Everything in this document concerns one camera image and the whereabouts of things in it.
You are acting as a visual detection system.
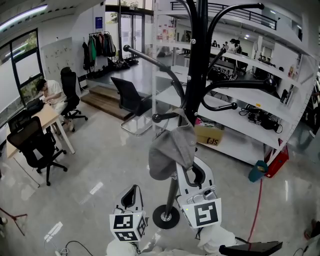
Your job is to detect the black laptop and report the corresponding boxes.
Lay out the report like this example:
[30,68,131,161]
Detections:
[7,109,32,131]

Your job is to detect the clothes rail with garments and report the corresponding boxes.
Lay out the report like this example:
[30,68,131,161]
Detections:
[82,31,117,71]

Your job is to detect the black framed window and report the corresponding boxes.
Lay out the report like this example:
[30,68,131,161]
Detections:
[0,28,45,126]

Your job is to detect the ceiling light strip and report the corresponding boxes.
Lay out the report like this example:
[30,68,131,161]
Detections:
[0,4,48,31]

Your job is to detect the red hose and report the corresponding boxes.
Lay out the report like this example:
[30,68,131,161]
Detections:
[246,178,264,245]

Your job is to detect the black gear pile with cables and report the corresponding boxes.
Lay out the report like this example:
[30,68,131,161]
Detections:
[238,103,283,134]
[207,66,238,82]

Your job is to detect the large printed cardboard box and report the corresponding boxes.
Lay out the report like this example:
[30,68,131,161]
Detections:
[194,119,225,147]

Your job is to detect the black cantilever chair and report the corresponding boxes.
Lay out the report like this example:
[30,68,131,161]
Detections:
[110,76,153,137]

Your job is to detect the person's left forearm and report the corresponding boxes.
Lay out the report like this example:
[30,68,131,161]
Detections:
[106,238,138,256]

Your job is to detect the white board with sketches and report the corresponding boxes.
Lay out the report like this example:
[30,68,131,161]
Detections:
[41,37,75,78]

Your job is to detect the glass entrance door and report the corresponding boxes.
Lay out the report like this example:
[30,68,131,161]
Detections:
[105,4,153,61]

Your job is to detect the black floor cable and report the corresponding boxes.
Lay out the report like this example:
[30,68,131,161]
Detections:
[65,240,94,256]
[293,246,311,256]

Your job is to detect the black bag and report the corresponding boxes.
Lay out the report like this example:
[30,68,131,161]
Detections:
[26,97,45,112]

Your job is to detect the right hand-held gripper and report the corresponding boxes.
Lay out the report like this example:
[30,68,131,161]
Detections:
[176,156,223,230]

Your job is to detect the light wooden desk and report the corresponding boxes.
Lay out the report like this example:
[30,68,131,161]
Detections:
[6,102,76,188]

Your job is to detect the black mesh office chair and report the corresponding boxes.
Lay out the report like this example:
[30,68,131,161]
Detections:
[6,116,68,187]

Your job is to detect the white metal shelving unit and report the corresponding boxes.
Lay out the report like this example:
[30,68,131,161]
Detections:
[152,0,320,167]

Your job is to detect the red box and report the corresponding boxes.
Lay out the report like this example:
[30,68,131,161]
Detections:
[264,146,290,179]

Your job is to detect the grey cap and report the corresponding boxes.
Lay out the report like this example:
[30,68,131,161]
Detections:
[148,108,198,181]

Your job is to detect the red floor stand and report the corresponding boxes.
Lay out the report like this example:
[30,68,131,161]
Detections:
[0,206,28,237]

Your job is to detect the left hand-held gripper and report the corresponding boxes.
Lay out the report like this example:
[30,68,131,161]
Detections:
[109,184,149,243]

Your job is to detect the black flat panel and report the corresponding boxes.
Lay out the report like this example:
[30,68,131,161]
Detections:
[219,240,283,256]

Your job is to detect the person's right forearm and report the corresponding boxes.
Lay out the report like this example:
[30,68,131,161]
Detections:
[198,224,237,253]

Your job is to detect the pile of black bags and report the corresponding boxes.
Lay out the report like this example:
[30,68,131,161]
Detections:
[107,56,140,71]

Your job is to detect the teal waste bin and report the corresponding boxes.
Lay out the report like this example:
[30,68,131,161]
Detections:
[247,160,269,183]

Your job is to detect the long black balcony railing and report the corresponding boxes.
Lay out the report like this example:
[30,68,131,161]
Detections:
[170,1,278,31]

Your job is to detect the black high-back office chair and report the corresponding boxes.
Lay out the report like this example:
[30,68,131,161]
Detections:
[60,66,89,122]

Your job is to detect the wooden steps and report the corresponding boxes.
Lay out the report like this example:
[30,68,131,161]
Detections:
[80,85,133,121]

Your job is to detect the black coat rack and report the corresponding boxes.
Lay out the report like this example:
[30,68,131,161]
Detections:
[122,0,278,230]

